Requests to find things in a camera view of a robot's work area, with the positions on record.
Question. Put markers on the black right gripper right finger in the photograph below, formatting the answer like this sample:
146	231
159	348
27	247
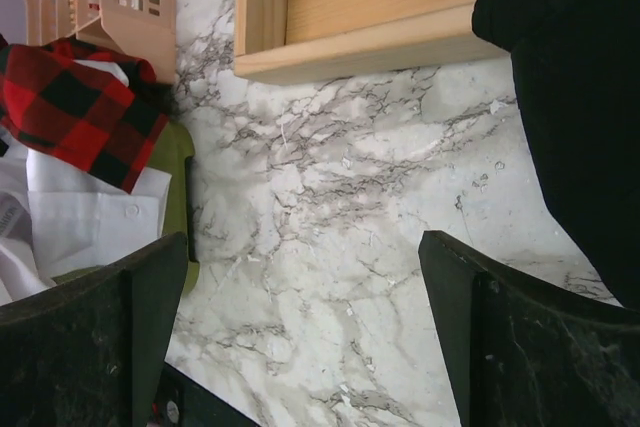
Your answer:
520	351

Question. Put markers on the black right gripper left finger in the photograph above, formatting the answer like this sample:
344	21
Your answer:
90	351

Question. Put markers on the white shirt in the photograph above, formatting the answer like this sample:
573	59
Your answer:
20	275

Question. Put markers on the red black plaid shirt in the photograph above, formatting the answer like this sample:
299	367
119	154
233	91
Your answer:
83	105

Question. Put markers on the black hanging shirt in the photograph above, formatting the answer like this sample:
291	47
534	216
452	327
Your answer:
576	75

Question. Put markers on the green plastic laundry bin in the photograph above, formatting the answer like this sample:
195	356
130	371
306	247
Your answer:
180	197

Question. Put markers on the wooden clothes rack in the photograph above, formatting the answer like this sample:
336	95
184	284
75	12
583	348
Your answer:
285	42

